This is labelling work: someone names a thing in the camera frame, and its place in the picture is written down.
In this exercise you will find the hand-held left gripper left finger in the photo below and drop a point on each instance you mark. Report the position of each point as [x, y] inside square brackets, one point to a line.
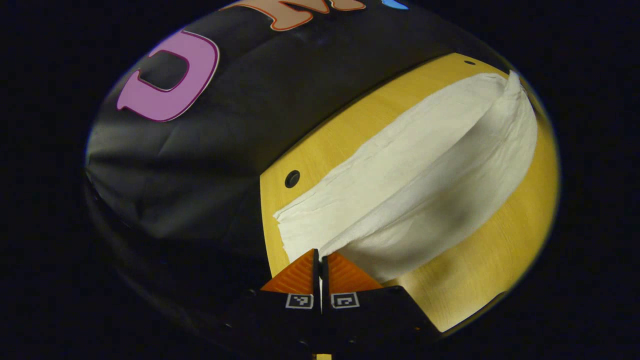
[300, 275]

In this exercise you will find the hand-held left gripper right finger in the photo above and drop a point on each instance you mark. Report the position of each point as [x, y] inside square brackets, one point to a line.
[375, 315]

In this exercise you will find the white jeans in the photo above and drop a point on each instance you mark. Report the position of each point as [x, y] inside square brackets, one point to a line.
[415, 175]

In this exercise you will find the black backdrop cloth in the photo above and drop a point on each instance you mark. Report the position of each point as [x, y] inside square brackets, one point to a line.
[225, 140]

